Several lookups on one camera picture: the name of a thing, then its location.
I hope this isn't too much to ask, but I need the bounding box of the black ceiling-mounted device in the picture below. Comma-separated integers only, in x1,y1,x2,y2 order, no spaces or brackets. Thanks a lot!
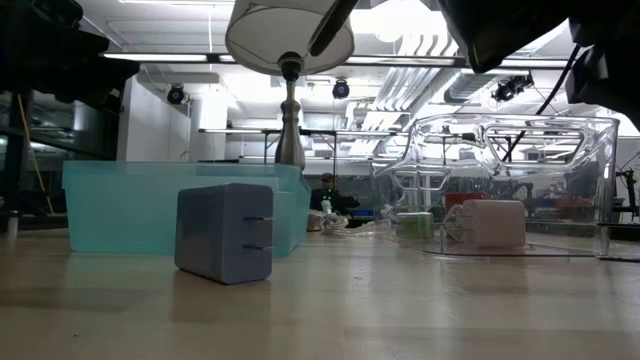
492,72,535,104

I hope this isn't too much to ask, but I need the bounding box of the silver lamp base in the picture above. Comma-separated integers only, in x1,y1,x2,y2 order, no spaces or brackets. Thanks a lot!
273,52,307,171

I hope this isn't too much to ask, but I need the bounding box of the ceiling light strip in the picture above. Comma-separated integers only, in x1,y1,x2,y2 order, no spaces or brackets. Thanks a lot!
499,58,571,69
102,52,209,63

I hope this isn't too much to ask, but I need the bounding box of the clear plastic bin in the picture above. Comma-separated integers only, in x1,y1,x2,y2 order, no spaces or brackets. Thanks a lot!
372,113,621,259

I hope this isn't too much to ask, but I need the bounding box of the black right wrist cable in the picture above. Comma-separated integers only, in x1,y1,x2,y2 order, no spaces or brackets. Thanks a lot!
501,43,582,162

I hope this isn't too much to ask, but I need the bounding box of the red wall charger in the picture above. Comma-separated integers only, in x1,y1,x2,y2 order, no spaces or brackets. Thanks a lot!
443,192,494,241

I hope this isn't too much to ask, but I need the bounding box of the green wall charger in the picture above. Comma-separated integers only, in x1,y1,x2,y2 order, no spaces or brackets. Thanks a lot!
395,211,435,240

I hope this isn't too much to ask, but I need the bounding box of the light blue wall charger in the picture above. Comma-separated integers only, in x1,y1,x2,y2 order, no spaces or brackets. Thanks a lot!
173,182,275,286

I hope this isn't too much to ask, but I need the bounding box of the clear lamp cord bundle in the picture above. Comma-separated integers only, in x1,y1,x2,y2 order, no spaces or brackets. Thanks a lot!
305,199,396,237

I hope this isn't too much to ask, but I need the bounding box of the white wall charger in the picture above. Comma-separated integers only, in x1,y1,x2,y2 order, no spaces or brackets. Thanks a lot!
459,198,527,250

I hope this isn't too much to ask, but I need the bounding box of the long background table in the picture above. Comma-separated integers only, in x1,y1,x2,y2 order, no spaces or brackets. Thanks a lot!
198,127,401,166

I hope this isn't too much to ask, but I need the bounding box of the white lamp shade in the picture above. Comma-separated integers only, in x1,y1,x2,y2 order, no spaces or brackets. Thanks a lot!
224,0,356,77

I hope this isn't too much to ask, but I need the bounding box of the green translucent plastic bin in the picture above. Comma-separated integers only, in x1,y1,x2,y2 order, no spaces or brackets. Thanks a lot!
62,159,312,259

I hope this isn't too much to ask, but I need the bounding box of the yellow extension cable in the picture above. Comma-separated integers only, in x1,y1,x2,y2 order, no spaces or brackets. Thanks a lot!
17,93,55,215

